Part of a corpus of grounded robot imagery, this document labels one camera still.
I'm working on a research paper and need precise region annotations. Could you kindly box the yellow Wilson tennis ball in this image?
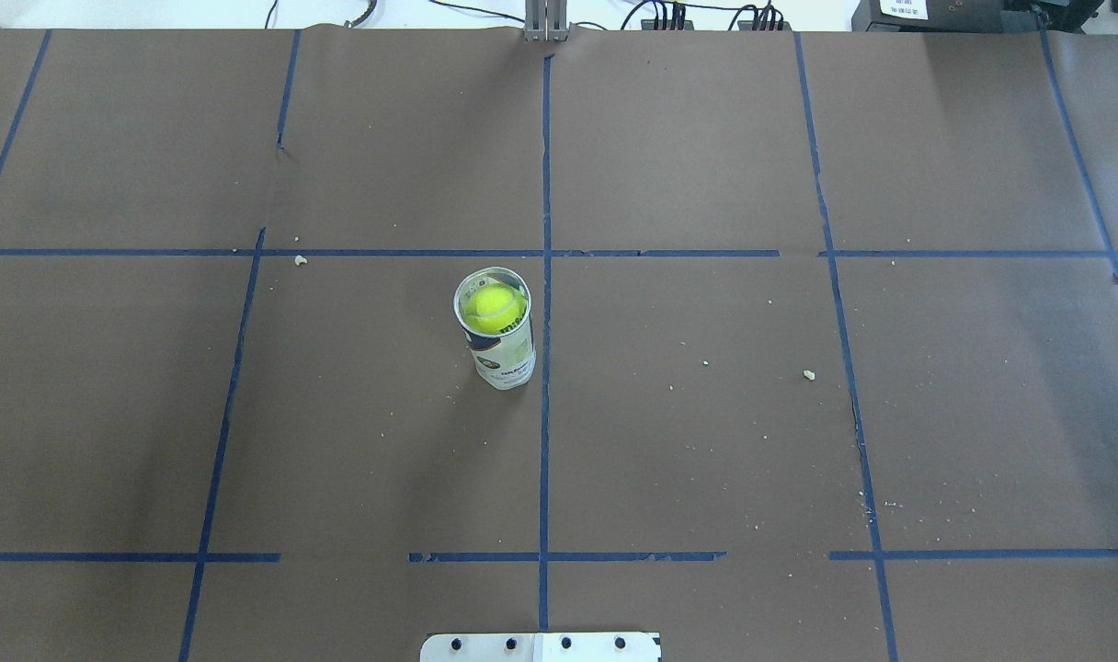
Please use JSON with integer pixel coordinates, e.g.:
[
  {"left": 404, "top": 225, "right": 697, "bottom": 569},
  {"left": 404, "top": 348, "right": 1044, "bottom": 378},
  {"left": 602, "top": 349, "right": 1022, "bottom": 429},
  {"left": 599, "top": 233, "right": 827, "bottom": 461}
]
[{"left": 462, "top": 282, "right": 527, "bottom": 337}]

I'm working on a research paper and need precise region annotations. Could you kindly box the clear tennis ball can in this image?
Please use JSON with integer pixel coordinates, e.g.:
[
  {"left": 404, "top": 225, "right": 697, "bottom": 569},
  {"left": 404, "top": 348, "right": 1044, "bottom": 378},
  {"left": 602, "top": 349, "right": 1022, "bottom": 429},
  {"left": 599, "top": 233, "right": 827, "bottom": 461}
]
[{"left": 452, "top": 267, "right": 536, "bottom": 391}]

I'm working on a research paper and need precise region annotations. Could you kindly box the white camera stand base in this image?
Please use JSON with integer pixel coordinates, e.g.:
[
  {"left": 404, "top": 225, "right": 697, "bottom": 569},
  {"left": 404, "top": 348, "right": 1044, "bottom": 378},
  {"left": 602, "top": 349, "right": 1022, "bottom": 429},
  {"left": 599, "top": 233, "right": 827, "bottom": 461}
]
[{"left": 419, "top": 632, "right": 663, "bottom": 661}]

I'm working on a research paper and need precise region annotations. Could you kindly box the aluminium frame post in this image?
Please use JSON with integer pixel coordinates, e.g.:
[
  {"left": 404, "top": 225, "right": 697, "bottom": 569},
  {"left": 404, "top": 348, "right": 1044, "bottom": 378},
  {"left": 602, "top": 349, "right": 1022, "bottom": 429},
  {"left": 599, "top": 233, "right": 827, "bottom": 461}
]
[{"left": 524, "top": 0, "right": 571, "bottom": 42}]

